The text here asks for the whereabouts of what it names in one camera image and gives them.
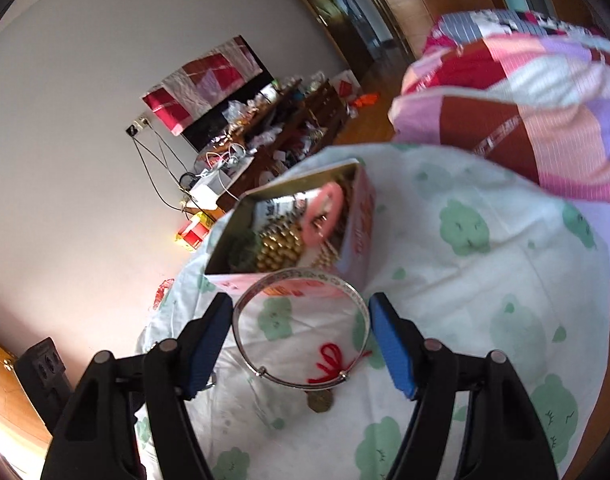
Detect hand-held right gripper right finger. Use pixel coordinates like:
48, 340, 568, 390
367, 291, 558, 480

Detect black television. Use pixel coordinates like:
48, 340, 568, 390
182, 72, 276, 154

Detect pink bangle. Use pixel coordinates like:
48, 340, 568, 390
301, 182, 345, 246

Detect silver bangle with red string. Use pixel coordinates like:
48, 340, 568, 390
231, 267, 374, 389

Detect white green-print bedsheet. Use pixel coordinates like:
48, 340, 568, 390
135, 142, 610, 480

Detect black power strip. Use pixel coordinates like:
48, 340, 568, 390
15, 337, 68, 434

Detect patchwork cloth cover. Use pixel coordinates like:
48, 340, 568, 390
141, 35, 265, 136

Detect red and yellow box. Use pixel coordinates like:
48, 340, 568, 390
175, 212, 216, 252

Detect pale gold bead bracelet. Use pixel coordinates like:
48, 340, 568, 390
305, 237, 347, 271

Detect red and white bag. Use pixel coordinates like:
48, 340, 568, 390
335, 70, 362, 99

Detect black hanging cables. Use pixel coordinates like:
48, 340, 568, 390
132, 127, 197, 209

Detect cluttered wooden cabinet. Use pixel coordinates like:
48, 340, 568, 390
215, 77, 352, 212

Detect gold bead necklace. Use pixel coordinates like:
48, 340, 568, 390
255, 217, 306, 270

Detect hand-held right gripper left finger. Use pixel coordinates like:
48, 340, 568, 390
40, 292, 234, 480

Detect patchwork quilt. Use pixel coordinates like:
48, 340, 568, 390
387, 8, 610, 204

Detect white box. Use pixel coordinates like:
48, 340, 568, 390
190, 172, 236, 211

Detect pink tin box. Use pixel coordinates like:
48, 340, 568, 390
204, 158, 376, 302

